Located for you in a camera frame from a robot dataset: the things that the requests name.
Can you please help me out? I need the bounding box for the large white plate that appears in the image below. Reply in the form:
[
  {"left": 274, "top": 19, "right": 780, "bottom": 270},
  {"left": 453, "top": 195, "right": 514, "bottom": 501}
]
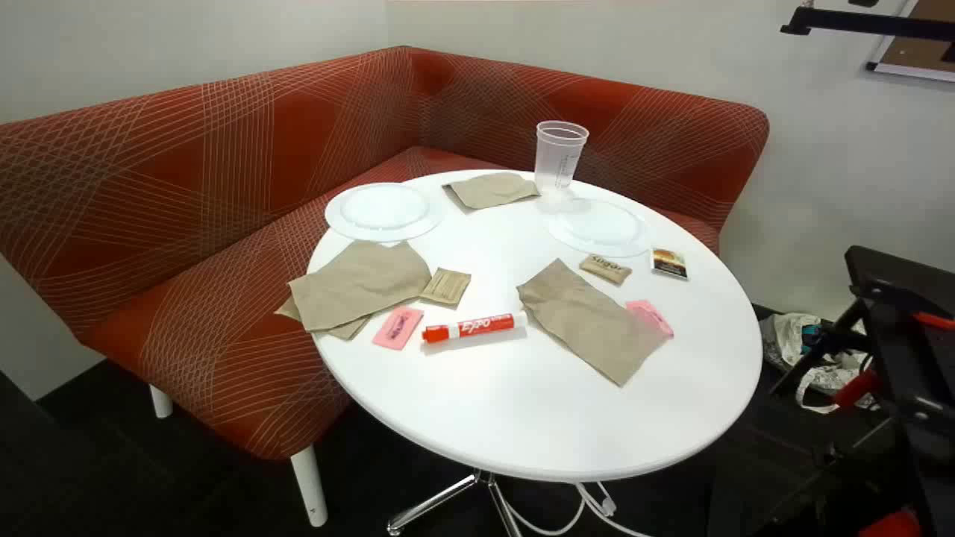
[{"left": 322, "top": 179, "right": 441, "bottom": 244}]

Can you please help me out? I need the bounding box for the clear plastic cup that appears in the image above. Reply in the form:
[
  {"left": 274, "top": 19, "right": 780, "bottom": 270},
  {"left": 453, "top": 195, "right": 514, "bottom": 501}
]
[{"left": 533, "top": 116, "right": 595, "bottom": 216}]

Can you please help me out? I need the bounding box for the brown paper napkin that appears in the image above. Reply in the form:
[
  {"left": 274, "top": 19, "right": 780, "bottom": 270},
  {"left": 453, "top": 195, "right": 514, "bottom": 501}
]
[
  {"left": 441, "top": 171, "right": 544, "bottom": 216},
  {"left": 286, "top": 239, "right": 436, "bottom": 337},
  {"left": 274, "top": 297, "right": 374, "bottom": 344},
  {"left": 514, "top": 256, "right": 671, "bottom": 392}
]

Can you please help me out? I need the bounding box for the framed wall board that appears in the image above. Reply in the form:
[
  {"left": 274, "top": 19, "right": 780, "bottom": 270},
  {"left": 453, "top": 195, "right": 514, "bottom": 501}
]
[{"left": 862, "top": 0, "right": 955, "bottom": 86}]

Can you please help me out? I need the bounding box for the black overhead bar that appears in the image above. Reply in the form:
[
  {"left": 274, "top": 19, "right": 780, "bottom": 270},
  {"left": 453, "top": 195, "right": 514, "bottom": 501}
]
[{"left": 780, "top": 4, "right": 955, "bottom": 45}]

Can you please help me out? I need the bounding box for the white cable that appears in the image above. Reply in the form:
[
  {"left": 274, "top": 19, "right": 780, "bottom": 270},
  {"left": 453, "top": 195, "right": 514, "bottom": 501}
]
[{"left": 490, "top": 480, "right": 650, "bottom": 537}]

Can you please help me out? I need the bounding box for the small brown sugar packet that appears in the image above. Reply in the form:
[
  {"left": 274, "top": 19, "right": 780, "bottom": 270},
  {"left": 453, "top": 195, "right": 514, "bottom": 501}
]
[
  {"left": 417, "top": 267, "right": 475, "bottom": 313},
  {"left": 577, "top": 253, "right": 635, "bottom": 291}
]

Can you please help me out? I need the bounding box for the red patterned corner sofa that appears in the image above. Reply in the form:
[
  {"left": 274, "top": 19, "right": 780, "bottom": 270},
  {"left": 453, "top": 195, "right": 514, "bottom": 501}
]
[{"left": 0, "top": 43, "right": 774, "bottom": 531}]

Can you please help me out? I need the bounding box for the black orange tea bag packet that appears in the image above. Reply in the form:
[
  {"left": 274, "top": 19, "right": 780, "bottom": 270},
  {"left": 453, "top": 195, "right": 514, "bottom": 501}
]
[{"left": 647, "top": 244, "right": 692, "bottom": 285}]

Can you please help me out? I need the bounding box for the pink sweetener packet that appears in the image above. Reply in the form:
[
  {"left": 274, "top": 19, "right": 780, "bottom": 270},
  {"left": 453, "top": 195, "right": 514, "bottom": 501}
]
[
  {"left": 371, "top": 304, "right": 427, "bottom": 355},
  {"left": 623, "top": 297, "right": 677, "bottom": 344}
]

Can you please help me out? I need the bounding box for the white teal bag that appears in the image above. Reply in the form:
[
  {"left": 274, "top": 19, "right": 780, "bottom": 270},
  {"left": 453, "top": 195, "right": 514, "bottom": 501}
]
[{"left": 759, "top": 307, "right": 851, "bottom": 419}]

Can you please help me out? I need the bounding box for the small white plate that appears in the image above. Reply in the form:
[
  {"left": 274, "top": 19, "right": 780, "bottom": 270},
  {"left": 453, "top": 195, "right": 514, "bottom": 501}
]
[{"left": 544, "top": 197, "right": 650, "bottom": 256}]

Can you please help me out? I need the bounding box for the black robot mounting cart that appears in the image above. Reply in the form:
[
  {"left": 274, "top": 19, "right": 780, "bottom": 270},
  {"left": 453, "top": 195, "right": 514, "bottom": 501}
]
[{"left": 771, "top": 243, "right": 955, "bottom": 537}]

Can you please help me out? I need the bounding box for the black clamp with orange handle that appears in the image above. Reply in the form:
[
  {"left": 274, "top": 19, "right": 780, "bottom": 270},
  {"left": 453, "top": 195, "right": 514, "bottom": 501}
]
[
  {"left": 911, "top": 307, "right": 955, "bottom": 337},
  {"left": 832, "top": 367, "right": 886, "bottom": 413}
]

